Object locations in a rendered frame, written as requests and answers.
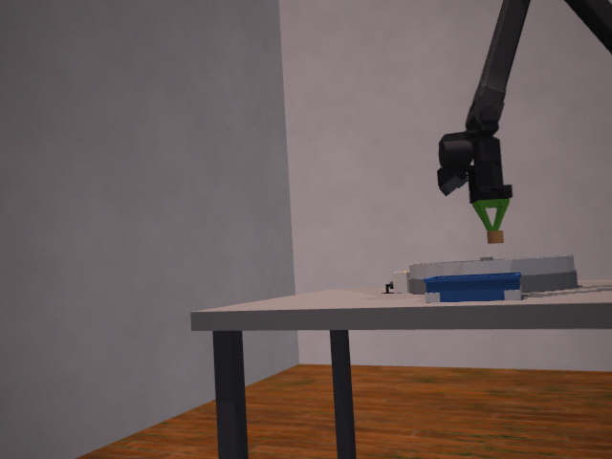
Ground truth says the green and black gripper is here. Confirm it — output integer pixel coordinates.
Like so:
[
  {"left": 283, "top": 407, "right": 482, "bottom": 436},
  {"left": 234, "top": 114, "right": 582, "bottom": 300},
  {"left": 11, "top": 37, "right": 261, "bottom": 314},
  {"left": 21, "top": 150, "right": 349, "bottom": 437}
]
[{"left": 470, "top": 162, "right": 513, "bottom": 231}]

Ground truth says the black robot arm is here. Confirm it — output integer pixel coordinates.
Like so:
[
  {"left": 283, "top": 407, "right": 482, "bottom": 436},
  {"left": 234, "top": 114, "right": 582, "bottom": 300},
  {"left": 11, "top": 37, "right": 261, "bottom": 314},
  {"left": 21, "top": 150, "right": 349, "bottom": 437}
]
[{"left": 437, "top": 0, "right": 612, "bottom": 196}]

